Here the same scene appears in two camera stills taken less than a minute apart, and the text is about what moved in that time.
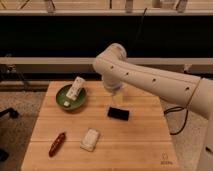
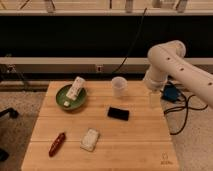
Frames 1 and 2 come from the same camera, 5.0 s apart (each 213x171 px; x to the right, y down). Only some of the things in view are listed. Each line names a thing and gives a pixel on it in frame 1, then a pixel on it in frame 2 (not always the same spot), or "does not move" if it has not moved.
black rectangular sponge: (116, 113) does not move
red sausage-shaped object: (56, 144) does not move
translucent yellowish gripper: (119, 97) → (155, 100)
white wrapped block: (89, 140) does not move
